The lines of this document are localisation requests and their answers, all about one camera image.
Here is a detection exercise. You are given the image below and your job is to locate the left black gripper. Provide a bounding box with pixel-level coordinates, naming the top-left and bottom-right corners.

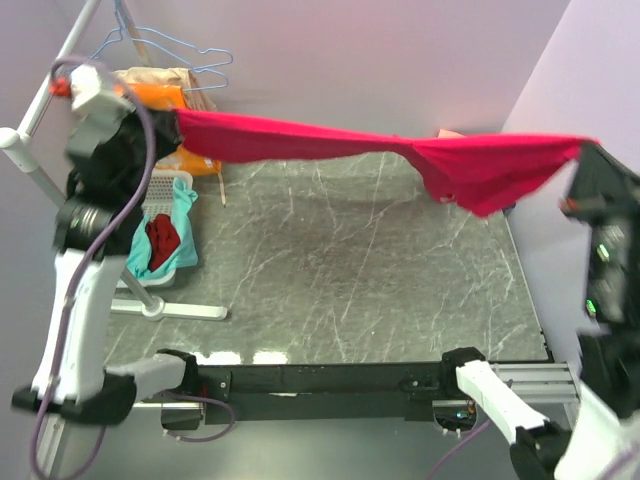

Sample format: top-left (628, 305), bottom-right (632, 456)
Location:
top-left (104, 94), bottom-right (183, 205)

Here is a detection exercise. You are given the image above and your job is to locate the magenta t-shirt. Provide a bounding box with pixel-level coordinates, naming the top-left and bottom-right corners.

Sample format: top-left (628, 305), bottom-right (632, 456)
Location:
top-left (175, 109), bottom-right (596, 217)

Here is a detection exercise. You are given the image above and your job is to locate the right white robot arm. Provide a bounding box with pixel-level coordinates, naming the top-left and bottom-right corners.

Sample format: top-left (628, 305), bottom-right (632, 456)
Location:
top-left (438, 145), bottom-right (639, 479)

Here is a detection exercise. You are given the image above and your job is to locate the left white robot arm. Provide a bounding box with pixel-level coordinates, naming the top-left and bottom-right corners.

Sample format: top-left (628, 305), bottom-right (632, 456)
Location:
top-left (11, 110), bottom-right (200, 426)

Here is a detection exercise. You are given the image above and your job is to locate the white plastic laundry basket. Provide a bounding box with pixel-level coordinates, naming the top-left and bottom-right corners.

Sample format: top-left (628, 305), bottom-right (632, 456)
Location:
top-left (119, 167), bottom-right (194, 289)

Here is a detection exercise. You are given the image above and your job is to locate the orange tie-dye cloth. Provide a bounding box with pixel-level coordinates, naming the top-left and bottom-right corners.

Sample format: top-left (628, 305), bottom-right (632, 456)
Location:
top-left (114, 83), bottom-right (222, 177)

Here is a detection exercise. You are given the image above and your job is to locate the dark red t-shirt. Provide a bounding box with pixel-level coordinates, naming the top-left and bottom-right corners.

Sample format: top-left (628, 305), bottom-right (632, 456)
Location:
top-left (145, 214), bottom-right (181, 272)

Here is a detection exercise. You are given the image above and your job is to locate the folded navy t-shirt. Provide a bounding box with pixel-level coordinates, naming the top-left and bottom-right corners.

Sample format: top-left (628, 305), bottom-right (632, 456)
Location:
top-left (502, 203), bottom-right (517, 216)

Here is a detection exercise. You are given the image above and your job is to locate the white clothes rack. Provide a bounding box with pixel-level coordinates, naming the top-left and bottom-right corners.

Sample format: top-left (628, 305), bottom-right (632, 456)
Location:
top-left (1, 1), bottom-right (222, 326)

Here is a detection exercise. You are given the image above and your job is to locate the beige cloth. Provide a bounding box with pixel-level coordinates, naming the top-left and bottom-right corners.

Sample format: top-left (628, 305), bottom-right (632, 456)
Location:
top-left (114, 67), bottom-right (217, 111)

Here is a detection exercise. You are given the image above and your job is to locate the teal t-shirt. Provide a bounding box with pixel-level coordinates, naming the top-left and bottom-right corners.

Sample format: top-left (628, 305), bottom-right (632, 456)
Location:
top-left (125, 177), bottom-right (199, 279)

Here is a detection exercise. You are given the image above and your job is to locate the folded salmon t-shirt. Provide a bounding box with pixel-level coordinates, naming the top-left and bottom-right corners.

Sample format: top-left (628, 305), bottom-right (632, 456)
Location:
top-left (437, 129), bottom-right (463, 138)

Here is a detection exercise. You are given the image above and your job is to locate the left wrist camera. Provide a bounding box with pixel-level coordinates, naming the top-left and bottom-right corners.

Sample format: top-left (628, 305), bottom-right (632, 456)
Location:
top-left (48, 64), bottom-right (135, 116)

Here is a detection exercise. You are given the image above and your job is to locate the aluminium frame rail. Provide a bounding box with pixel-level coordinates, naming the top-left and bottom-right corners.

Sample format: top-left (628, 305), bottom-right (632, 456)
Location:
top-left (12, 348), bottom-right (578, 479)

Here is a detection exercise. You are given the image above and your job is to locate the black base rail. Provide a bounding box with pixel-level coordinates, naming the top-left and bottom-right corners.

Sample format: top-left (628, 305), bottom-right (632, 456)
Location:
top-left (189, 362), bottom-right (466, 421)

